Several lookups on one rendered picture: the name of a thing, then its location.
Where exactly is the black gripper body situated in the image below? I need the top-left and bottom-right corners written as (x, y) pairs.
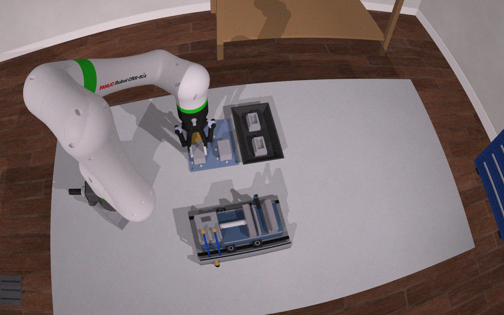
top-left (181, 118), bottom-right (208, 133)

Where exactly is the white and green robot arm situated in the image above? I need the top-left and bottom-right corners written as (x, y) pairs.
top-left (23, 49), bottom-right (210, 222)

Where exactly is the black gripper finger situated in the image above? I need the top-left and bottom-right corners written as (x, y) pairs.
top-left (197, 119), bottom-right (216, 155)
top-left (175, 125), bottom-right (193, 157)

